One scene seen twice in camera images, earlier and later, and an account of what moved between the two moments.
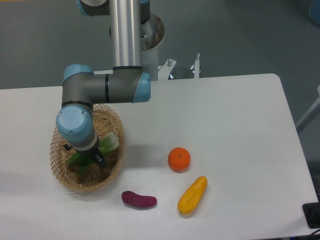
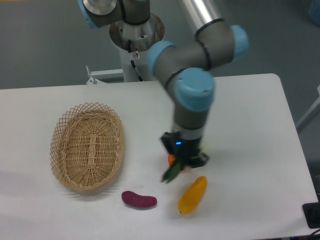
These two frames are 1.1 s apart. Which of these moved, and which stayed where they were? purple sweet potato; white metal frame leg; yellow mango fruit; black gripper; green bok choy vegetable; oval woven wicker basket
Moved: green bok choy vegetable; black gripper
Stayed: oval woven wicker basket; yellow mango fruit; white metal frame leg; purple sweet potato
